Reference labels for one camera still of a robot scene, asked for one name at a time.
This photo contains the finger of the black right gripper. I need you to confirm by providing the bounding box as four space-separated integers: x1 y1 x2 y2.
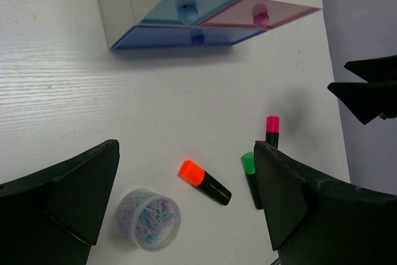
344 55 397 82
328 81 396 125

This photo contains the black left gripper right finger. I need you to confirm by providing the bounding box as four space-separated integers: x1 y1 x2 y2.
254 141 396 264

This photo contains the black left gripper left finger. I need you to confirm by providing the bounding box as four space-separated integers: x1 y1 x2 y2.
1 140 120 264

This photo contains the green highlighter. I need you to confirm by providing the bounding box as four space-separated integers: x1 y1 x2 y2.
241 151 262 210

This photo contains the pink highlighter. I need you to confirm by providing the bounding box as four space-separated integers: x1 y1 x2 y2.
265 115 280 148

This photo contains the orange highlighter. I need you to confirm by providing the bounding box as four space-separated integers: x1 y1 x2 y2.
179 159 232 206

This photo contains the light blue drawer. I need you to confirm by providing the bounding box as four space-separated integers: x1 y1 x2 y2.
141 0 239 25

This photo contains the pink drawer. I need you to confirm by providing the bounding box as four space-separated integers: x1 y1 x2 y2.
199 0 319 30

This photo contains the dark blue drawer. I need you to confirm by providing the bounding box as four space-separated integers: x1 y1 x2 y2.
111 25 264 50

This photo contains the white drawer cabinet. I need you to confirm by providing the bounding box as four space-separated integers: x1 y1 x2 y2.
91 0 324 51

